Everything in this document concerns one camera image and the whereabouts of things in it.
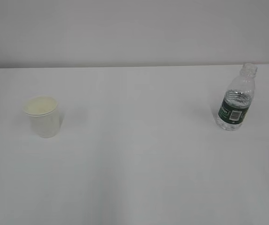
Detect white paper cup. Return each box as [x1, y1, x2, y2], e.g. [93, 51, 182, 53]
[23, 96, 60, 138]

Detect clear water bottle green label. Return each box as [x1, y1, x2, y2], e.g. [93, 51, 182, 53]
[216, 63, 257, 131]

